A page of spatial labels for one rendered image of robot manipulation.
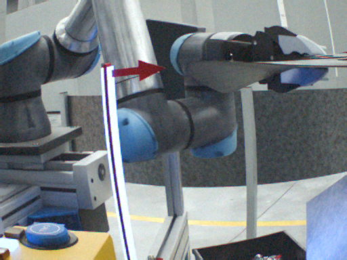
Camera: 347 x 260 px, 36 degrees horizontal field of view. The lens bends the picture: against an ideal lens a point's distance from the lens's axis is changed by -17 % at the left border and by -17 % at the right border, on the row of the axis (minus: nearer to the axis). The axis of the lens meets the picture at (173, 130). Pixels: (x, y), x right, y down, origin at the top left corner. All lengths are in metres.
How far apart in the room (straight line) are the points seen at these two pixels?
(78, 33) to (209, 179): 1.55
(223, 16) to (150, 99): 6.47
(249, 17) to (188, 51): 6.24
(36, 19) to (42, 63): 9.88
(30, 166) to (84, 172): 0.14
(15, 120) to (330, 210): 0.74
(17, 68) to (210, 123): 0.46
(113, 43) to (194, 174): 1.84
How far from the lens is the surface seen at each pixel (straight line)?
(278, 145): 2.59
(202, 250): 0.97
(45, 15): 10.93
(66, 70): 1.28
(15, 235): 0.47
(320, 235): 0.68
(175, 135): 0.89
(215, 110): 0.94
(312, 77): 0.74
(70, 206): 1.18
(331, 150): 2.63
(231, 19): 7.29
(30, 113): 1.22
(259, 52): 0.82
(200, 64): 0.58
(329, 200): 0.70
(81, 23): 1.21
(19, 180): 1.24
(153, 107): 0.87
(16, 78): 1.22
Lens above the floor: 1.22
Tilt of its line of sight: 9 degrees down
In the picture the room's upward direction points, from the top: 5 degrees counter-clockwise
